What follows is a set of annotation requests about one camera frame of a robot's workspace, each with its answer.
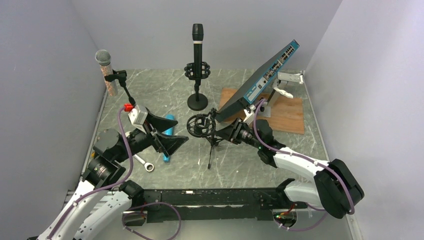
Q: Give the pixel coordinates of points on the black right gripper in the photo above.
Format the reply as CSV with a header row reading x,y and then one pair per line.
x,y
231,133

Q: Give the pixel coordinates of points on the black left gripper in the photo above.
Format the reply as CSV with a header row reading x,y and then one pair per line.
x,y
169,144

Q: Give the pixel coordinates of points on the black tripod shock mount stand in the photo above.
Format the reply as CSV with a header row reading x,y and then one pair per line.
x,y
203,125

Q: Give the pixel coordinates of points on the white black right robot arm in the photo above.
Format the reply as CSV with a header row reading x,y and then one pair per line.
x,y
331,185

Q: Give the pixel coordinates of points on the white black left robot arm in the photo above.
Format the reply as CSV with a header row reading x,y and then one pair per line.
x,y
104,191

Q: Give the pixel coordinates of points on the black round base stand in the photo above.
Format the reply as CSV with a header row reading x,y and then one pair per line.
x,y
197,101

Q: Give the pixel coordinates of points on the black clip microphone stand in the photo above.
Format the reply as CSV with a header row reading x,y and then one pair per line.
x,y
121,76

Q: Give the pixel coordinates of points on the silver head glitter microphone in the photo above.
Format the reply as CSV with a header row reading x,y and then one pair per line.
x,y
103,58

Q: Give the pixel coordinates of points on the black microphone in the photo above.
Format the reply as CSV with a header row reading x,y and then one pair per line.
x,y
197,37

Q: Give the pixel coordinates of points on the silver ratchet wrench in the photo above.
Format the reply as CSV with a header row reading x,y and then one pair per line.
x,y
149,167

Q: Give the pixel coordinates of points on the wooden board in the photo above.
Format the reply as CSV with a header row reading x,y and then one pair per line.
x,y
285,115

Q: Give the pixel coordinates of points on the blue network switch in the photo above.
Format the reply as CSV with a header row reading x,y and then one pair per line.
x,y
247,94

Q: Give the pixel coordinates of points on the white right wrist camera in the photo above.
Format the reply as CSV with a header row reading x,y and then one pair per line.
x,y
249,114

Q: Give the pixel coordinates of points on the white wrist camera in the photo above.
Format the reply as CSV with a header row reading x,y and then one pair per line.
x,y
138,115
249,114

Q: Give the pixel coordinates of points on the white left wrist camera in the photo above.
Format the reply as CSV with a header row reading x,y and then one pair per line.
x,y
138,115

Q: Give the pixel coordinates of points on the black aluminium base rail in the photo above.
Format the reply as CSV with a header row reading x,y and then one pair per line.
x,y
162,205

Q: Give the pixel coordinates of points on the grey metal bracket stand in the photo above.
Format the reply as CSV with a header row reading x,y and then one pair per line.
x,y
278,91

